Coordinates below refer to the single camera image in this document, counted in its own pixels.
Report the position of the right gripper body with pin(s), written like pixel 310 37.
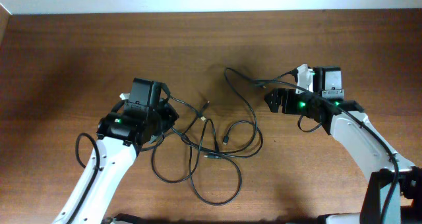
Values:
pixel 294 103

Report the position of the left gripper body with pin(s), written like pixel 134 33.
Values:
pixel 163 118

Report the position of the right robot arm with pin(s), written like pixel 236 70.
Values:
pixel 394 183

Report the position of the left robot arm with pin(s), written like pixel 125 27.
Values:
pixel 142 116

